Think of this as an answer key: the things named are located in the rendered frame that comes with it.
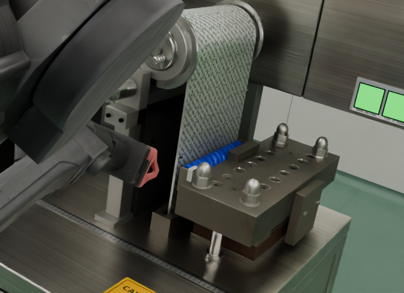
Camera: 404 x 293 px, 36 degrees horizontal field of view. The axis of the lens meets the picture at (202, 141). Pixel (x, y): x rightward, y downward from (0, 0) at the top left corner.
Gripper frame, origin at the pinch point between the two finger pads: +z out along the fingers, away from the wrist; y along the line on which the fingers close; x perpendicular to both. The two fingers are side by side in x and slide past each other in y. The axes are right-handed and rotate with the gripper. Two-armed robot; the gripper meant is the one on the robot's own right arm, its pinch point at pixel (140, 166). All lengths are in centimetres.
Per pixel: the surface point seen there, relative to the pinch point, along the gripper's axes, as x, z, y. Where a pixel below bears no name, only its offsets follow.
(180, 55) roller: 20.4, -1.7, -1.1
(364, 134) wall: 76, 275, -33
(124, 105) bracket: 8.9, 1.3, -9.5
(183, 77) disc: 17.4, 1.3, -0.5
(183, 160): 4.4, 11.8, 0.8
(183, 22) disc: 25.6, -3.6, -2.3
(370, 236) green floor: 19, 242, -1
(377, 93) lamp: 33, 29, 26
